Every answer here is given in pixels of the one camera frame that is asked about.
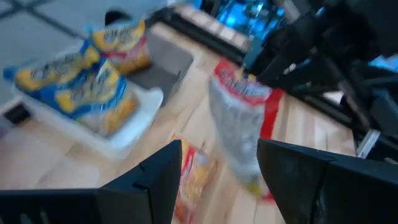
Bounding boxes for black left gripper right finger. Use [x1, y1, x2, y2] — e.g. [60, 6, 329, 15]
[257, 139, 398, 224]

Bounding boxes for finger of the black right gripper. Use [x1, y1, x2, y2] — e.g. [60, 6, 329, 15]
[257, 46, 315, 90]

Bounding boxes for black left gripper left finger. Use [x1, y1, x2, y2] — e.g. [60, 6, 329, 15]
[0, 139, 183, 224]

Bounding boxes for red Maruchan ramen pack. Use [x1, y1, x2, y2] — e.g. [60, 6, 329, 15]
[208, 58, 285, 202]
[172, 136, 218, 224]

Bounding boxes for blue Maruchan ramen pack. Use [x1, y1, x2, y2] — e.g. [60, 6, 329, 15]
[40, 58, 139, 138]
[2, 40, 102, 94]

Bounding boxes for light-blue Maruchan ramen pack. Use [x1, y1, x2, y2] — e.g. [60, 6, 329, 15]
[91, 20, 153, 75]

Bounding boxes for black hazard-striped floor mat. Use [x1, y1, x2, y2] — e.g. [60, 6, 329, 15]
[174, 2, 252, 50]

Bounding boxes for white plastic bin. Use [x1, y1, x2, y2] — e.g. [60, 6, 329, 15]
[0, 43, 165, 159]

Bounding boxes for dark grey plastic bin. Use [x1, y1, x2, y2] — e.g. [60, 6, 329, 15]
[124, 29, 195, 103]

